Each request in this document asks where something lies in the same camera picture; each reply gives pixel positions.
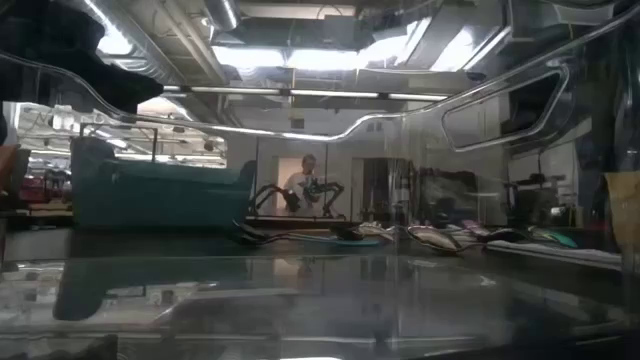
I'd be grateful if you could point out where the silver ventilation duct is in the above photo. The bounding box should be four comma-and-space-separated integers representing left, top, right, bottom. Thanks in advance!
202, 0, 242, 32

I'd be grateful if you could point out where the iridescent rainbow spoon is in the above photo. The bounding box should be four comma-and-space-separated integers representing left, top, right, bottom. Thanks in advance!
462, 218, 580, 250

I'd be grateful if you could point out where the clear plastic bin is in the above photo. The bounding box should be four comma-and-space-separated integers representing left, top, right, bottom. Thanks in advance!
0, 0, 640, 360

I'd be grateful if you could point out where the teal plastic bin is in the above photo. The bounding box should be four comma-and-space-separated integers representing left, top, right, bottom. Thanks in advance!
69, 135, 257, 230

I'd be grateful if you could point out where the yellow plastic bin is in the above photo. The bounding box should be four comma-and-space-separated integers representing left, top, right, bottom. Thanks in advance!
603, 171, 640, 275

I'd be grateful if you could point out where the long ceiling light strip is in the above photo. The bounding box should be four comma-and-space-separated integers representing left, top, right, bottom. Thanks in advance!
163, 85, 451, 102

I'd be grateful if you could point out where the person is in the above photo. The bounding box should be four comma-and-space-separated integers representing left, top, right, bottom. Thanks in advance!
283, 153, 321, 217

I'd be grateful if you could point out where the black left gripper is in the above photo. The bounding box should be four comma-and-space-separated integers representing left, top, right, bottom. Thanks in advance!
0, 0, 165, 115

